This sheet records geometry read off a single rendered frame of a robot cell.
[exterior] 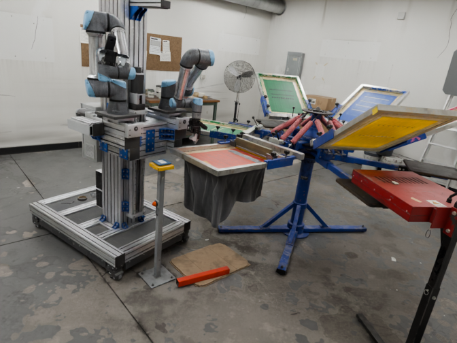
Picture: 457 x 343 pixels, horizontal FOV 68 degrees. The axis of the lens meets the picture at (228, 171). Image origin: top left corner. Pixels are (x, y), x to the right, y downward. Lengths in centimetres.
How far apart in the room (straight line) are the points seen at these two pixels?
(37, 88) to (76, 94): 56
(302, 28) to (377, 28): 163
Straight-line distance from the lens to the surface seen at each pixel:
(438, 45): 647
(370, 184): 224
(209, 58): 258
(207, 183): 248
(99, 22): 246
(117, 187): 297
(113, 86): 249
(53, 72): 589
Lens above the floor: 174
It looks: 19 degrees down
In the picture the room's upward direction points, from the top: 6 degrees clockwise
